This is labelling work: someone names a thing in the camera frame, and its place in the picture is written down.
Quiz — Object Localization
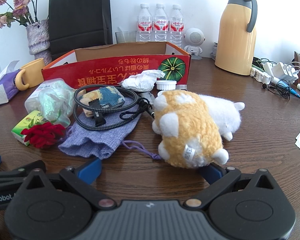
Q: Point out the black earphone cable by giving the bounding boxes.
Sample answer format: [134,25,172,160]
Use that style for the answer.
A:
[262,79,290,99]

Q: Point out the black eyeglasses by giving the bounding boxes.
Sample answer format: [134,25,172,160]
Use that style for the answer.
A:
[252,56,272,67]

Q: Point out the yellow thermos jug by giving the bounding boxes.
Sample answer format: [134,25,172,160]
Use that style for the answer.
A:
[214,0,258,76]

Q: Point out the white ribbed jar lid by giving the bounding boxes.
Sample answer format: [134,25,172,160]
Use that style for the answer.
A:
[155,80,178,90]

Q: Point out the red fabric rose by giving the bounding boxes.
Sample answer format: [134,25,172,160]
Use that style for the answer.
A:
[20,122,66,149]

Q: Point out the white charger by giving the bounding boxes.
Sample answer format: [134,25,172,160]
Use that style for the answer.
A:
[271,62,288,77]
[285,66,299,83]

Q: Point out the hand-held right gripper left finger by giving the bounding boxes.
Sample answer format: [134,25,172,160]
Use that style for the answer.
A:
[19,158,117,211]

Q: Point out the painting print pouch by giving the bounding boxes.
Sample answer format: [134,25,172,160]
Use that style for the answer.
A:
[80,86,125,117]

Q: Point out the white power strip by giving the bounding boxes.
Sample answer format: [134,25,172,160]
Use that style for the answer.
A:
[250,65,272,84]

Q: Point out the purple tissue box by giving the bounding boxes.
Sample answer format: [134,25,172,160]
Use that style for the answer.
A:
[0,60,22,107]

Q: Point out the white robot speaker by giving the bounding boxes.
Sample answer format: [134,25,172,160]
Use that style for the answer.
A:
[184,27,207,60]

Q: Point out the grey metal container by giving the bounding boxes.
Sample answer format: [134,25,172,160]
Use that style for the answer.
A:
[210,42,218,60]

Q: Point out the clear plastic bag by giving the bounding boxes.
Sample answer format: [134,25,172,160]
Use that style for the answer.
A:
[39,81,77,128]

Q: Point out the black braided cable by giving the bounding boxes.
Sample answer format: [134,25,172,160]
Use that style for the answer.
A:
[74,85,155,132]

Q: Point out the green tissue packet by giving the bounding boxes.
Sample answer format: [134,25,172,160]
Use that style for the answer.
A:
[11,110,50,147]

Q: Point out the orange and white plush toy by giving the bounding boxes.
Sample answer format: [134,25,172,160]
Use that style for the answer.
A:
[152,90,230,168]

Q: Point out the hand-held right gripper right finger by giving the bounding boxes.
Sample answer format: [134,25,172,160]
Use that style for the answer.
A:
[184,163,282,210]

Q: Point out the yellow mug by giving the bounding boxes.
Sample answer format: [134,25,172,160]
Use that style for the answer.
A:
[15,58,45,91]

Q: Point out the black paper bag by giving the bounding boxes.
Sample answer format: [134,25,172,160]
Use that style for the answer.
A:
[48,0,113,62]

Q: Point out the purple knitted drawstring pouch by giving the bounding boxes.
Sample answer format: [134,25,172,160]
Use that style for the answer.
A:
[58,110,163,161]

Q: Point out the textured grey vase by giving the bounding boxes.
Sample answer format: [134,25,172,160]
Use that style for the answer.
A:
[26,19,53,65]

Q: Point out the clear drinking glass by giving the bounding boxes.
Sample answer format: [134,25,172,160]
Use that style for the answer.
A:
[115,31,138,44]

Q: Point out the red cardboard box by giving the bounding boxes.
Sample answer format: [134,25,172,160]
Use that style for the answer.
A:
[41,41,192,90]

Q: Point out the crumpled white tissue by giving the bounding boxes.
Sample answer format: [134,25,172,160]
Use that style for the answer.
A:
[122,70,165,92]

